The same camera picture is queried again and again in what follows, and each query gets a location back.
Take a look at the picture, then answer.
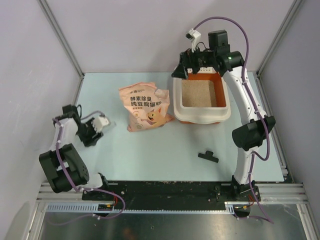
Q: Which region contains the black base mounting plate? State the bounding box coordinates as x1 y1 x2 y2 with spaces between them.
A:
81 179 261 210

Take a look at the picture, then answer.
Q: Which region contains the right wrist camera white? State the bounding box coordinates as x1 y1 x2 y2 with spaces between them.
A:
185 28 201 53

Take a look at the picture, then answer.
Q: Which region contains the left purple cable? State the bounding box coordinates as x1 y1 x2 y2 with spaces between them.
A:
47 111 126 223

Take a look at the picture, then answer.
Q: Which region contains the white slotted cable duct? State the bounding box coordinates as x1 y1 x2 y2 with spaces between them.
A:
46 201 236 214

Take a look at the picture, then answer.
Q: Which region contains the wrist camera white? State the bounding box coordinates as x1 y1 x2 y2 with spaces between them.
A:
185 28 201 53
92 116 111 133

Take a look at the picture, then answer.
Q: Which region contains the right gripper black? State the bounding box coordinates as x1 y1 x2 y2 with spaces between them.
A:
172 42 217 80

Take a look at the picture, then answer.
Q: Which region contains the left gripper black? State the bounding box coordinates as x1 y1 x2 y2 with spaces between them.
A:
75 117 103 147

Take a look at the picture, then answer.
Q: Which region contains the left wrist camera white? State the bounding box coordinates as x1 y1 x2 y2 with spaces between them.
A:
92 116 111 133

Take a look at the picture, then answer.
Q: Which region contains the aluminium corner post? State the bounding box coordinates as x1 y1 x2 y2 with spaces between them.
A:
37 0 84 79
256 0 305 76

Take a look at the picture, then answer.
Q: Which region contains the black bag sealing clip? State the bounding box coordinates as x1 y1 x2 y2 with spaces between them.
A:
198 150 219 163

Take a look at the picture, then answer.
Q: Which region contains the right aluminium corner post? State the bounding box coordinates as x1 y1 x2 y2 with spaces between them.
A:
256 0 305 76

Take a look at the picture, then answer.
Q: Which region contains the clear plastic scoop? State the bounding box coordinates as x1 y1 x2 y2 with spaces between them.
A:
102 121 117 134

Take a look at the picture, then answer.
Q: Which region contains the left aluminium corner post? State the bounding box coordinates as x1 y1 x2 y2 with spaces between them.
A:
37 0 84 79

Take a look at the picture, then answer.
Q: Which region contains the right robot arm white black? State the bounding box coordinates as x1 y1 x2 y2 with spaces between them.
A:
171 28 276 201

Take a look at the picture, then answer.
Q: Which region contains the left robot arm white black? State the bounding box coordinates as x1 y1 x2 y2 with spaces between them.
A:
39 104 111 200

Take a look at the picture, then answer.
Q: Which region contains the pink cat litter bag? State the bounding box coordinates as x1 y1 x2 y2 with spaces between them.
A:
119 82 175 132

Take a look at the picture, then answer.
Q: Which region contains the cream orange litter box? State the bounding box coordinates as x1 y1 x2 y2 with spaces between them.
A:
172 67 231 125

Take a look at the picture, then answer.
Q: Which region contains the aluminium frame rail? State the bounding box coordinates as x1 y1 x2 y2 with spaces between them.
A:
36 183 309 204

